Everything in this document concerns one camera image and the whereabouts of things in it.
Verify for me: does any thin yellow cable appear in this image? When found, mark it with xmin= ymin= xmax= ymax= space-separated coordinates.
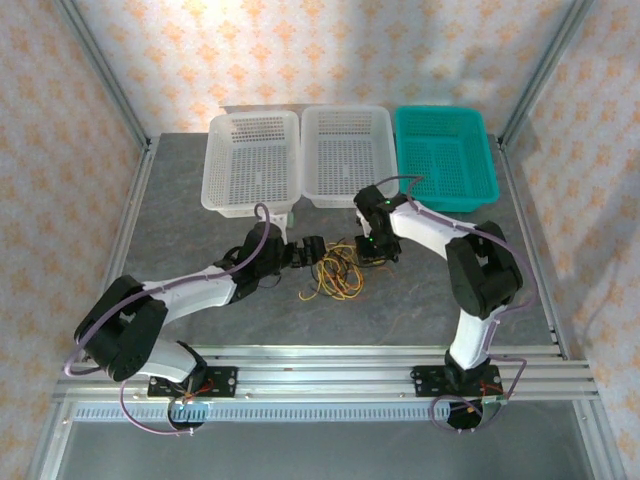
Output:
xmin=319 ymin=242 xmax=366 ymax=301
xmin=298 ymin=259 xmax=351 ymax=302
xmin=322 ymin=244 xmax=364 ymax=299

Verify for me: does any bundle of coloured wires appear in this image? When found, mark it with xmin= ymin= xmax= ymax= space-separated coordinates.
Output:
xmin=314 ymin=244 xmax=364 ymax=296

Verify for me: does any white perforated plastic basket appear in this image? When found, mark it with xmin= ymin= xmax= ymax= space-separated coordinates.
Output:
xmin=200 ymin=110 xmax=302 ymax=220
xmin=299 ymin=104 xmax=401 ymax=209

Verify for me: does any teal perforated plastic basket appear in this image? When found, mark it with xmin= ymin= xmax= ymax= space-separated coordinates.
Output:
xmin=394 ymin=104 xmax=501 ymax=214

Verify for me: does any green circuit board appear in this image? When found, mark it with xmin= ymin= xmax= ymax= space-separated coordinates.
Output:
xmin=477 ymin=393 xmax=509 ymax=419

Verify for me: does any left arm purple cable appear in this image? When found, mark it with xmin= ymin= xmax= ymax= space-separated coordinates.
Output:
xmin=64 ymin=202 xmax=274 ymax=437

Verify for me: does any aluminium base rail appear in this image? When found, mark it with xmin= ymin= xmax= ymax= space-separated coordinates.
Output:
xmin=54 ymin=344 xmax=599 ymax=404

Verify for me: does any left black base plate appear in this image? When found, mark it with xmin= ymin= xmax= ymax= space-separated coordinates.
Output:
xmin=147 ymin=366 xmax=239 ymax=400

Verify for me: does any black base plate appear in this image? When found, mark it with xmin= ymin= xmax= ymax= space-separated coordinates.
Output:
xmin=147 ymin=366 xmax=239 ymax=400
xmin=410 ymin=364 xmax=504 ymax=399

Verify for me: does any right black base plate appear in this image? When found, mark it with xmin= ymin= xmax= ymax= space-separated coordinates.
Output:
xmin=410 ymin=364 xmax=504 ymax=399

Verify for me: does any grey slotted cable duct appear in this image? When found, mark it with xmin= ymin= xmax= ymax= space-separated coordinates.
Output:
xmin=73 ymin=402 xmax=501 ymax=422

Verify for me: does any aluminium frame post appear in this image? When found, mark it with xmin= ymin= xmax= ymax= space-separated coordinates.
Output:
xmin=502 ymin=0 xmax=596 ymax=146
xmin=52 ymin=0 xmax=151 ymax=146

